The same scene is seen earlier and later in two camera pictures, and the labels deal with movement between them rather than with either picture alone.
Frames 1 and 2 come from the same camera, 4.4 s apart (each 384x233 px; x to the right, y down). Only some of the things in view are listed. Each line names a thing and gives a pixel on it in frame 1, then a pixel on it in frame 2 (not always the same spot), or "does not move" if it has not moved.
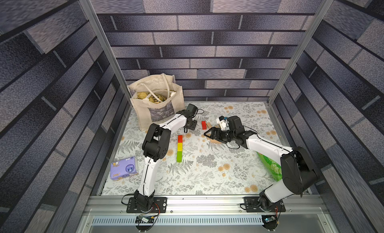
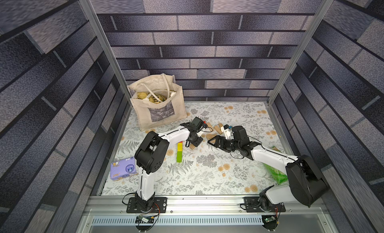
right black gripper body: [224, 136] → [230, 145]
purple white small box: [123, 168] does not move
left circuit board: [144, 219] does not move
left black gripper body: [192, 124] → [197, 139]
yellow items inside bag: [144, 95] does not move
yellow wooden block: [179, 147] does not move
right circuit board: [270, 222] does not move
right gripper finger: [213, 129] → [219, 139]
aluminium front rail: [116, 205] does not move
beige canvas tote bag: [156, 97] does not move
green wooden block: [179, 156] does not move
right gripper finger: [212, 135] → [211, 140]
